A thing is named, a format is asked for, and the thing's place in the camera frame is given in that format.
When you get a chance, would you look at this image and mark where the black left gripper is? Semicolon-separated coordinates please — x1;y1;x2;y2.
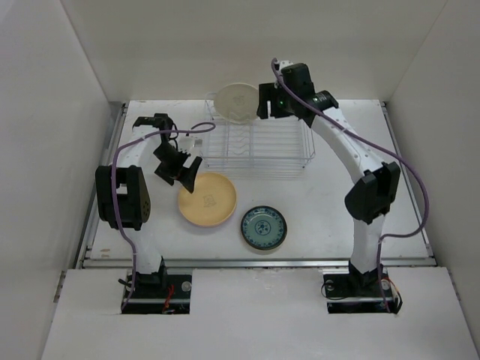
152;142;200;194

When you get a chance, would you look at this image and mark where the beige plate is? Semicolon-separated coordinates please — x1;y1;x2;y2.
213;82;259;124

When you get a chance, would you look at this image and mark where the orange plate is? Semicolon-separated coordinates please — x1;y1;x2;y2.
178;172;237;218

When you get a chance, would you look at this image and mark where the green blue floral plate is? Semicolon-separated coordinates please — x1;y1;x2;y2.
240;205;287;251

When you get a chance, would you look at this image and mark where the pink plate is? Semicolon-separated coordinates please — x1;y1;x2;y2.
185;216;230;228

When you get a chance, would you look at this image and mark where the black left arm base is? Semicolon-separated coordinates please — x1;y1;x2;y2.
118;266;193;315

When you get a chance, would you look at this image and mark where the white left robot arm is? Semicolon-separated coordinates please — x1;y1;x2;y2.
95;113;215;298

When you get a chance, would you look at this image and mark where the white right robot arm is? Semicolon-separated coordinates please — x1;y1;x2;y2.
256;59;401;296

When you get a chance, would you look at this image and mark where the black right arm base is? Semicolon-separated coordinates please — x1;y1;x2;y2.
321;269;404;314

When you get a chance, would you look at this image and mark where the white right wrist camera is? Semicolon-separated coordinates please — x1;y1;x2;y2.
274;60;293;71

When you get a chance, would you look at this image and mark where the white wire dish rack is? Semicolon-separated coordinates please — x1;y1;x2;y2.
201;93;316;172

